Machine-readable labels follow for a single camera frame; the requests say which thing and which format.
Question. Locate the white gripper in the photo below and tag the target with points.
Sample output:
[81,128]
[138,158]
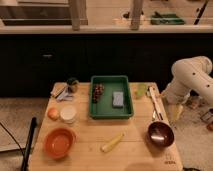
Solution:
[176,95]

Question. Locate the yellow banana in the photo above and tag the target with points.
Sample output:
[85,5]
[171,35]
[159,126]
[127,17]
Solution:
[112,143]

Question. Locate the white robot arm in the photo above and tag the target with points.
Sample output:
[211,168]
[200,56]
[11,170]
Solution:
[189,74]

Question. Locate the dark maroon bowl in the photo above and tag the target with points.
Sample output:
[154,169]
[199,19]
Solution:
[160,134]

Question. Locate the orange red bowl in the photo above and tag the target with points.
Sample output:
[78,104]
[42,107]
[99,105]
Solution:
[58,142]

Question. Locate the long wooden utensil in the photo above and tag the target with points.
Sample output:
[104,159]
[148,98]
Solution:
[157,111]

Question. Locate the light green fruit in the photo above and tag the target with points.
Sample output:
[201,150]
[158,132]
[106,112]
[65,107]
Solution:
[141,90]

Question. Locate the blue sponge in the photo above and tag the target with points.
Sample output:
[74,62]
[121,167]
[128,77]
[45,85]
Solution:
[118,99]

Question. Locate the green plastic tray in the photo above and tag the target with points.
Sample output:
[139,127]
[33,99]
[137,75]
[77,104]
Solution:
[104,108]

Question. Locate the dark grape bunch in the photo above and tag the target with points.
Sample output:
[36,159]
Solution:
[97,92]

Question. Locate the green object on shelf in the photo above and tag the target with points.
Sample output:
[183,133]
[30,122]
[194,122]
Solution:
[166,19]

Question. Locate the white round container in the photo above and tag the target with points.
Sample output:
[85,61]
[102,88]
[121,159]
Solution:
[68,114]

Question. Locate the folded cloth and papers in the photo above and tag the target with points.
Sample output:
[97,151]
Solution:
[61,93]

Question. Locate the orange fruit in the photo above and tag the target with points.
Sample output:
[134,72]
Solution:
[53,113]

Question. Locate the black cable stand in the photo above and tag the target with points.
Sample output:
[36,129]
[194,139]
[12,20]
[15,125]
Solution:
[24,166]

